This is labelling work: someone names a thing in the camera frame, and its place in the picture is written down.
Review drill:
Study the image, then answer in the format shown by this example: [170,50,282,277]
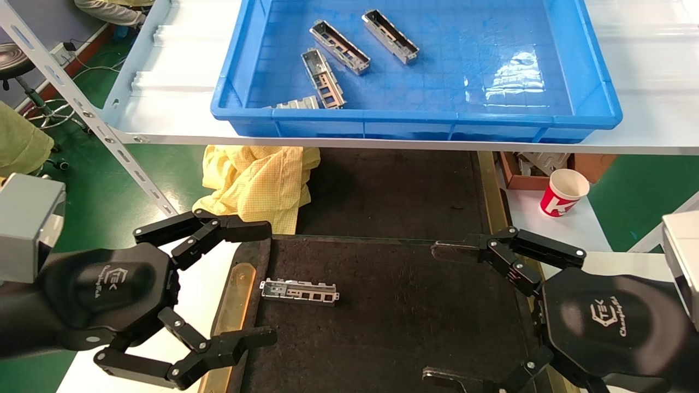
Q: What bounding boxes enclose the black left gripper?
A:
[0,210,277,391]

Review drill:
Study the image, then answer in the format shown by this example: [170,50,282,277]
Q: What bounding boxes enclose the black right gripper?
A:
[422,228,699,393]

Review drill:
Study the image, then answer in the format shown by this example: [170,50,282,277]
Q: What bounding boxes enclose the grey metal channel part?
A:
[268,96,321,110]
[301,48,347,109]
[310,20,371,76]
[362,9,420,65]
[260,278,340,307]

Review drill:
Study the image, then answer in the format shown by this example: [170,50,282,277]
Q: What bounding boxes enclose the yellow cloth garment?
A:
[192,145,321,235]

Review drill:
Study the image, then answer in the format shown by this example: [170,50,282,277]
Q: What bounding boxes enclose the red and white paper cup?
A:
[540,169,590,218]

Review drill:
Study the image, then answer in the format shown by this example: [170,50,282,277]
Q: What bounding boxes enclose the brown cardboard box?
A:
[498,152,619,190]

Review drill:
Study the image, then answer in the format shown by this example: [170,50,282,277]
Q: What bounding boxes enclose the white shelf upright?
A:
[627,191,699,253]

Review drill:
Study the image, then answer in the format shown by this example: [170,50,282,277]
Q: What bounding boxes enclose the grey metal brackets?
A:
[518,152,570,176]

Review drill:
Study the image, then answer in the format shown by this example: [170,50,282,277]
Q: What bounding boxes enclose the black chair wheel base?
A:
[41,143,70,171]

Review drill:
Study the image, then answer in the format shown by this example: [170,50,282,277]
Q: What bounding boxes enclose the grey slotted shelf upright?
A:
[0,0,179,217]

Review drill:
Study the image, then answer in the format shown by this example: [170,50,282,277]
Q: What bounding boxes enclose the blue plastic bin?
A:
[211,0,623,144]

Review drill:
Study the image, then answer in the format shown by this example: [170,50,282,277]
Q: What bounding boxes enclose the person in yellow-green coat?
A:
[0,101,55,172]

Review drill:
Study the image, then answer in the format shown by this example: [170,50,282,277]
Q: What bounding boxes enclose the white power strip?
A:
[50,43,77,66]

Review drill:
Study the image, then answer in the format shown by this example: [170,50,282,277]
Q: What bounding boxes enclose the person in beige clothing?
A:
[74,0,155,28]

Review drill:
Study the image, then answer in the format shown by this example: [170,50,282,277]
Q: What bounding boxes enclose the black round stool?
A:
[0,43,74,132]

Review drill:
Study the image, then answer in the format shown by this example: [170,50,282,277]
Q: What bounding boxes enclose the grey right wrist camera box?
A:
[662,210,699,331]

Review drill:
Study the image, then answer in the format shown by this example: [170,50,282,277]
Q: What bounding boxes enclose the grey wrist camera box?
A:
[662,210,699,331]
[0,174,66,284]

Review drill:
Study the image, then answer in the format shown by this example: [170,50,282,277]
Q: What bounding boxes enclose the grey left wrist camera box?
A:
[0,174,66,284]

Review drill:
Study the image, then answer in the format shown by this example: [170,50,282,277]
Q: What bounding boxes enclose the white floor cable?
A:
[66,41,126,74]

